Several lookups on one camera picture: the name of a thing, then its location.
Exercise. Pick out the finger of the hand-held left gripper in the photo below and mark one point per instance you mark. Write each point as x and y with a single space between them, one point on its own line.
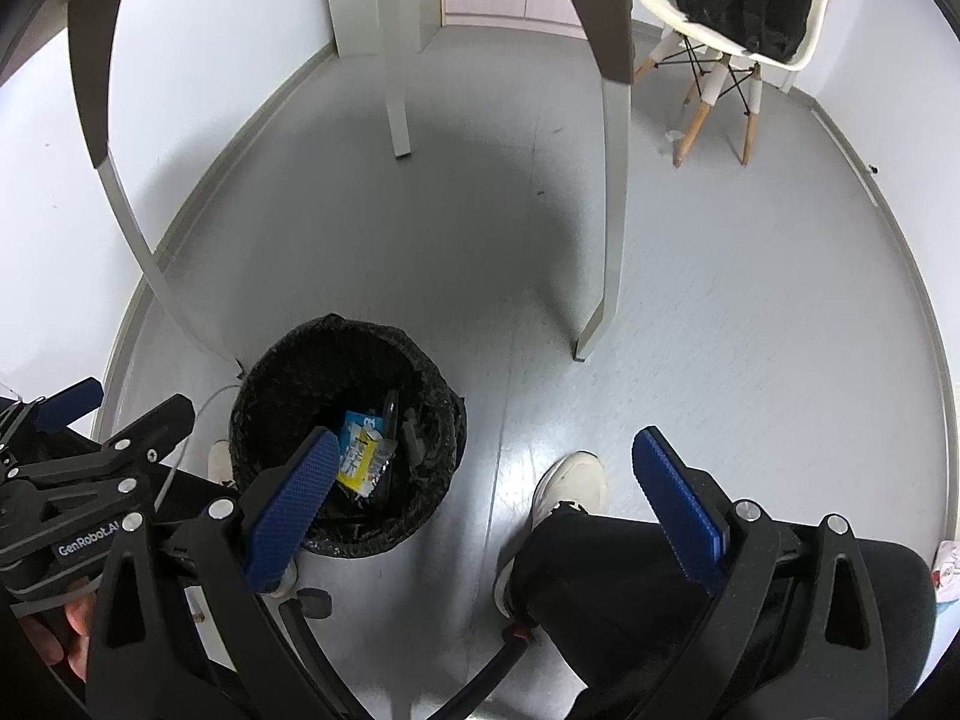
71 399
154 431

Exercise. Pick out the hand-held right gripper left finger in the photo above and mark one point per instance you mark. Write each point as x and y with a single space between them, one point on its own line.
292 510

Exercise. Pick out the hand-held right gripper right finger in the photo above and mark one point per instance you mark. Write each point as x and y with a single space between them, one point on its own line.
679 502

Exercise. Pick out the yellow silver snack wrapper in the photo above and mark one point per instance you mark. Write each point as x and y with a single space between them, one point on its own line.
352 469

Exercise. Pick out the blue white milk carton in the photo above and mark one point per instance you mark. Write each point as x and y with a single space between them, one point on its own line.
358 427

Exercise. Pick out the black trash bin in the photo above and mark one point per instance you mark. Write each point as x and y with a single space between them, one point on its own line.
300 382

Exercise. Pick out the person's left hand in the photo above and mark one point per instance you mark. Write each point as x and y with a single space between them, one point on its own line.
75 615

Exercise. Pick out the person's right white shoe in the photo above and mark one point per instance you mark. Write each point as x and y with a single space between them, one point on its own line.
570 487

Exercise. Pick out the person's right leg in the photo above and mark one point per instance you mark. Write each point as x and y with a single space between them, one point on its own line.
600 615

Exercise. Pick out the white pink printed bag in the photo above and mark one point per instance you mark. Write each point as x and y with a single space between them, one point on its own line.
946 570

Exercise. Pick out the round wooden table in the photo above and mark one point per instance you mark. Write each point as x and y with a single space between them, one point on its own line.
615 165

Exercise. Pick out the white chair with wooden legs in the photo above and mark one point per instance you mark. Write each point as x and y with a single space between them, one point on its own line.
795 52

